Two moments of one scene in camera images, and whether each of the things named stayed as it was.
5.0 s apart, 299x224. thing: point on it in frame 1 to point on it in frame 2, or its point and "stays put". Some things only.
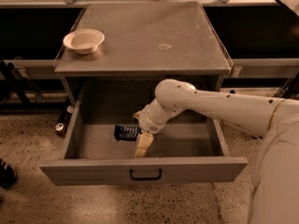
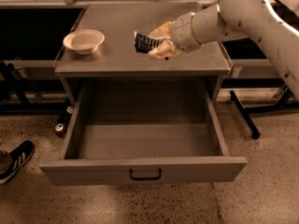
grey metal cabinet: [144, 40] stays put
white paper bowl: [84, 41] stays put
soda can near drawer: [60, 130] stays put
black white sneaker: [7, 175] to [20, 155]
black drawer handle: [145, 178] stays put
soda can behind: [70, 109] stays put
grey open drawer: [102, 144] stays put
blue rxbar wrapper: [122, 133] to [143, 44]
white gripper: [147, 121] to [183, 32]
